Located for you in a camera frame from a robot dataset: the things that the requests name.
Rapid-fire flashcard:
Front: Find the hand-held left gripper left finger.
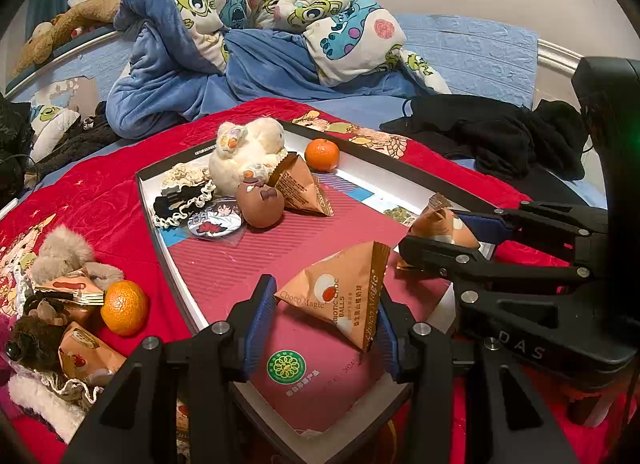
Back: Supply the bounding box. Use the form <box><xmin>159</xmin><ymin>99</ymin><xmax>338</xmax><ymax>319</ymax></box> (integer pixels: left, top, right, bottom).
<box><xmin>60</xmin><ymin>274</ymin><xmax>278</xmax><ymax>464</ymax></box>

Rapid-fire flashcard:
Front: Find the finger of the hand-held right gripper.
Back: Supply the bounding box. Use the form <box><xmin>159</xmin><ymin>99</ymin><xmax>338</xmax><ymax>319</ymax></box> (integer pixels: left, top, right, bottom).
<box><xmin>456</xmin><ymin>201</ymin><xmax>608</xmax><ymax>270</ymax></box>
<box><xmin>398</xmin><ymin>235</ymin><xmax>608</xmax><ymax>334</ymax></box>

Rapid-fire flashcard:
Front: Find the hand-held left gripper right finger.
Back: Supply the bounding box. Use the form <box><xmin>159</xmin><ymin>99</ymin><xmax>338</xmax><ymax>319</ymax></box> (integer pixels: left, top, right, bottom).
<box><xmin>376</xmin><ymin>294</ymin><xmax>581</xmax><ymax>464</ymax></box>

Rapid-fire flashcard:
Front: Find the orange triangular snack packet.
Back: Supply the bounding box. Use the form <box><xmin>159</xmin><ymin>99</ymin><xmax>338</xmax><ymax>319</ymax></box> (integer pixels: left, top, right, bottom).
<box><xmin>34</xmin><ymin>268</ymin><xmax>106</xmax><ymax>307</ymax></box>
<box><xmin>287</xmin><ymin>241</ymin><xmax>391</xmax><ymax>354</ymax></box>
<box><xmin>266</xmin><ymin>151</ymin><xmax>335</xmax><ymax>217</ymax></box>
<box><xmin>57</xmin><ymin>321</ymin><xmax>128</xmax><ymax>387</ymax></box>
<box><xmin>396</xmin><ymin>193</ymin><xmax>483</xmax><ymax>272</ymax></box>

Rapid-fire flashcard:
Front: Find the shallow box with red inside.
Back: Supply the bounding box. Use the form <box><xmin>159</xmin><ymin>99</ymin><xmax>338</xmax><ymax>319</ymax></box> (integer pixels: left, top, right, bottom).
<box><xmin>135</xmin><ymin>117</ymin><xmax>501</xmax><ymax>452</ymax></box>

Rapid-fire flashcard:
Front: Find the black clothing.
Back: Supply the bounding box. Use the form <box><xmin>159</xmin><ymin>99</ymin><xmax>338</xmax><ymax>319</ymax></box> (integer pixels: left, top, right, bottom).
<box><xmin>380</xmin><ymin>94</ymin><xmax>588</xmax><ymax>182</ymax></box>

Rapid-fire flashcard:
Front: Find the brown round plush toy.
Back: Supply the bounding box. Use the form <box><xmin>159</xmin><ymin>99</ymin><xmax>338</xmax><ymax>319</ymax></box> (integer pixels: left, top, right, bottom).
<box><xmin>235</xmin><ymin>171</ymin><xmax>286</xmax><ymax>230</ymax></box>

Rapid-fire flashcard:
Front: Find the round cartoon pin badge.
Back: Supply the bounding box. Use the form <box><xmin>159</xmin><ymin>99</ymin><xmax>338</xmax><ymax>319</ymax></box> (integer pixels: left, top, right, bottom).
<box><xmin>187</xmin><ymin>197</ymin><xmax>243</xmax><ymax>237</ymax></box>

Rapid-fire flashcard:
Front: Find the mandarin orange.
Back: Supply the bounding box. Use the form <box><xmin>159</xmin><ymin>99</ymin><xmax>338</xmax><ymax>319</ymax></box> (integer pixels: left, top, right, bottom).
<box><xmin>305</xmin><ymin>138</ymin><xmax>341</xmax><ymax>172</ymax></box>
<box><xmin>100</xmin><ymin>280</ymin><xmax>150</xmax><ymax>336</ymax></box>

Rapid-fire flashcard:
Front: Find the black lace scrunchie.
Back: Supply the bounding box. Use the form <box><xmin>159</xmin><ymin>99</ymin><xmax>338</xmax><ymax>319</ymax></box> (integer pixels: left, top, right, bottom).
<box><xmin>151</xmin><ymin>179</ymin><xmax>218</xmax><ymax>230</ymax></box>

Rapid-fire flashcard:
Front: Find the white plush toy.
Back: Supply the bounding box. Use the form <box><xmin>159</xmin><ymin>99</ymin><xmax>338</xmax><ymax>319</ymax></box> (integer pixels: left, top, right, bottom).
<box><xmin>207</xmin><ymin>117</ymin><xmax>288</xmax><ymax>197</ymax></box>

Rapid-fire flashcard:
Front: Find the cream lace scrunchie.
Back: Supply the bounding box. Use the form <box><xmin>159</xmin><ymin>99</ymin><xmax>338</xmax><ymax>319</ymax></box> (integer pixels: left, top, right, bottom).
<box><xmin>160</xmin><ymin>163</ymin><xmax>213</xmax><ymax>190</ymax></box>

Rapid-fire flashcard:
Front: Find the red printed blanket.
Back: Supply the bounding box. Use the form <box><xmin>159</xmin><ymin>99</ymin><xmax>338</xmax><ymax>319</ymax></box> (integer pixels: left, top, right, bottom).
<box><xmin>0</xmin><ymin>97</ymin><xmax>640</xmax><ymax>464</ymax></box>

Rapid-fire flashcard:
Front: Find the grey fluffy plush toy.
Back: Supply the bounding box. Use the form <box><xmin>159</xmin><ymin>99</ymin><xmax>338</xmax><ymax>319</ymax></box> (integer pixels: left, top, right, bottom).
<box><xmin>30</xmin><ymin>224</ymin><xmax>126</xmax><ymax>290</ymax></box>

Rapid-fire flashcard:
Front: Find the dark brown plush toy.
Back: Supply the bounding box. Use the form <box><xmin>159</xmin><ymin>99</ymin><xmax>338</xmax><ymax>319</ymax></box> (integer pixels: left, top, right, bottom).
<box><xmin>5</xmin><ymin>297</ymin><xmax>68</xmax><ymax>375</ymax></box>

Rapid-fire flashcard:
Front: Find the white fluffy plush item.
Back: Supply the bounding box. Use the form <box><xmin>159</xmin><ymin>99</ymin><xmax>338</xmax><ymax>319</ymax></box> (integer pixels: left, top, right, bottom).
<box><xmin>7</xmin><ymin>371</ymin><xmax>106</xmax><ymax>445</ymax></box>

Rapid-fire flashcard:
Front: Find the blue monster print blanket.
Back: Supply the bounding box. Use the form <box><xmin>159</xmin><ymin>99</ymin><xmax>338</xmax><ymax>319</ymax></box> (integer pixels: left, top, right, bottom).
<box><xmin>107</xmin><ymin>0</ymin><xmax>453</xmax><ymax>140</ymax></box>

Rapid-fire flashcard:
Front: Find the dark knit clothing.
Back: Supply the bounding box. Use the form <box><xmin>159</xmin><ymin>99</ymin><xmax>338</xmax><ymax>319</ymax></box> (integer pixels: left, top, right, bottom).
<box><xmin>35</xmin><ymin>102</ymin><xmax>126</xmax><ymax>180</ymax></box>

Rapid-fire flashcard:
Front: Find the monster print pillow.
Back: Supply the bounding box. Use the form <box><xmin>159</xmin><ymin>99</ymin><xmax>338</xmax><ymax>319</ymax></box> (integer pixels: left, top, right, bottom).
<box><xmin>27</xmin><ymin>77</ymin><xmax>101</xmax><ymax>160</ymax></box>

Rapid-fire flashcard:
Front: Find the black bag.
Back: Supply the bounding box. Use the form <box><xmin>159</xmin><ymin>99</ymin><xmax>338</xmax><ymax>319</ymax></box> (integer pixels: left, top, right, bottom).
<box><xmin>0</xmin><ymin>94</ymin><xmax>36</xmax><ymax>205</ymax></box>

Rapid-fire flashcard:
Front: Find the brown teddy bear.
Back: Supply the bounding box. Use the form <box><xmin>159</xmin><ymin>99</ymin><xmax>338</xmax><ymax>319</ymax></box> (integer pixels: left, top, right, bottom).
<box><xmin>12</xmin><ymin>0</ymin><xmax>131</xmax><ymax>78</ymax></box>

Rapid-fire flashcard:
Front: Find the white bed frame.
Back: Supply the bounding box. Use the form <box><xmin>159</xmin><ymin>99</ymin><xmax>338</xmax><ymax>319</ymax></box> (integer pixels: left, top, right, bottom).
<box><xmin>5</xmin><ymin>27</ymin><xmax>586</xmax><ymax>95</ymax></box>

